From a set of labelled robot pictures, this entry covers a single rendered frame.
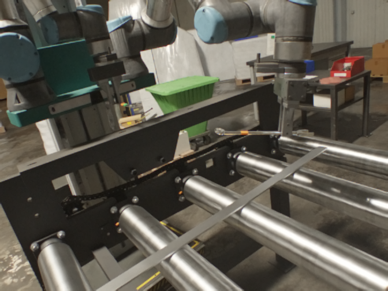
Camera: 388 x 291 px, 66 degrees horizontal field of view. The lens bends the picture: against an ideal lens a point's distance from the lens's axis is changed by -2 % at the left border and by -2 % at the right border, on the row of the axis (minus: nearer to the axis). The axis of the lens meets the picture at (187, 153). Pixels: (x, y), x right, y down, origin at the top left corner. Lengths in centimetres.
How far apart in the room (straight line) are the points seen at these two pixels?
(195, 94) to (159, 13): 243
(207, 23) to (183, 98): 298
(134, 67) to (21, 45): 55
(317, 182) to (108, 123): 105
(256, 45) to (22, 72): 707
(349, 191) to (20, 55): 114
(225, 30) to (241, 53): 708
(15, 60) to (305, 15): 84
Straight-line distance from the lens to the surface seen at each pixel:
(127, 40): 148
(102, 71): 119
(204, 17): 80
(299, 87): 78
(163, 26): 149
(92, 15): 118
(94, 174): 170
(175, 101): 371
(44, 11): 131
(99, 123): 166
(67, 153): 112
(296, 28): 79
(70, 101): 134
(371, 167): 137
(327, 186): 115
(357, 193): 111
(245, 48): 788
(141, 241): 102
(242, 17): 82
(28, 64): 111
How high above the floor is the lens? 147
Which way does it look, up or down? 22 degrees down
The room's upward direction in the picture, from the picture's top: 11 degrees counter-clockwise
